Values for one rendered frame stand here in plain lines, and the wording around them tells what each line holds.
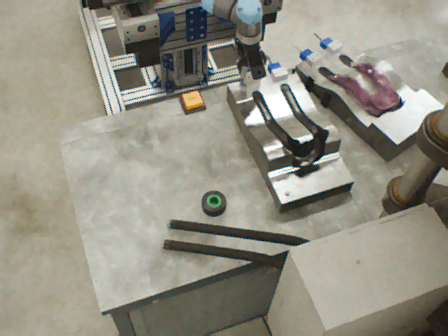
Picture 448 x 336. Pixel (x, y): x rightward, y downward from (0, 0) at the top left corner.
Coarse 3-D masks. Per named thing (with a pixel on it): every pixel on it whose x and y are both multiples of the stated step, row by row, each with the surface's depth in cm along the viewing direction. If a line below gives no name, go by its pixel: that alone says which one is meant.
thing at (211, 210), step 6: (210, 192) 177; (216, 192) 177; (204, 198) 176; (210, 198) 176; (216, 198) 177; (222, 198) 176; (204, 204) 175; (210, 204) 175; (222, 204) 175; (204, 210) 175; (210, 210) 173; (216, 210) 174; (222, 210) 175; (216, 216) 176
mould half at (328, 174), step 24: (288, 72) 199; (240, 96) 192; (264, 96) 193; (240, 120) 192; (288, 120) 187; (312, 120) 185; (264, 144) 176; (336, 144) 180; (264, 168) 180; (288, 168) 179; (312, 168) 180; (336, 168) 181; (312, 192) 175; (336, 192) 180
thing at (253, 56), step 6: (246, 48) 175; (252, 48) 175; (258, 48) 175; (246, 54) 175; (252, 54) 175; (258, 54) 175; (252, 60) 176; (258, 60) 176; (252, 66) 176; (258, 66) 176; (264, 66) 176; (252, 72) 176; (258, 72) 176; (264, 72) 177; (258, 78) 177
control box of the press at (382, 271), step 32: (384, 224) 101; (416, 224) 101; (288, 256) 101; (320, 256) 97; (352, 256) 98; (384, 256) 98; (416, 256) 98; (288, 288) 105; (320, 288) 94; (352, 288) 94; (384, 288) 94; (416, 288) 95; (288, 320) 111; (320, 320) 91; (352, 320) 91; (384, 320) 102; (416, 320) 116
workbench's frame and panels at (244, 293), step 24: (264, 264) 180; (192, 288) 175; (216, 288) 186; (240, 288) 195; (264, 288) 205; (120, 312) 170; (144, 312) 180; (168, 312) 188; (192, 312) 198; (216, 312) 208; (240, 312) 220; (264, 312) 232
